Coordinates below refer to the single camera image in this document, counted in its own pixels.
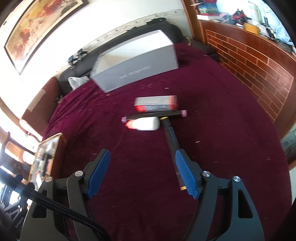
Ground white bottle orange cap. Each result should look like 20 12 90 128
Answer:
125 116 160 132

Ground framed painting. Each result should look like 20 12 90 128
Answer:
4 0 89 76

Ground black marker gold caps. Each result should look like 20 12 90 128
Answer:
161 117 189 191

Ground grey shoe box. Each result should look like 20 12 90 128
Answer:
90 30 179 93

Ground wooden pillar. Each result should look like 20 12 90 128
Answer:
181 0 204 43

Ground white plastic bag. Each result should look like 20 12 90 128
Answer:
68 76 90 90

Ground black braided cable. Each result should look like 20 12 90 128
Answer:
0 166 104 241

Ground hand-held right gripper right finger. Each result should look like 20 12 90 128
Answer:
174 149 265 241

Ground maroon padded armrest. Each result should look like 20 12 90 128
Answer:
20 76 60 142

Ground black marker pink caps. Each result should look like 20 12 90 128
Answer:
121 110 187 123

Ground red and blue carton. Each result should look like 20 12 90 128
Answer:
198 0 219 15

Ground black leather sofa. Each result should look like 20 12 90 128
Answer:
58 18 185 87

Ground yellow box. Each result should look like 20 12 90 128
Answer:
244 23 258 35

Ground brown storage box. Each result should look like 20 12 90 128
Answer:
30 133 68 183

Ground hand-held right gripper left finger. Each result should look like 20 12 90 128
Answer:
20 149 111 241

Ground red and grey small box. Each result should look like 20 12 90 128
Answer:
134 95 179 113

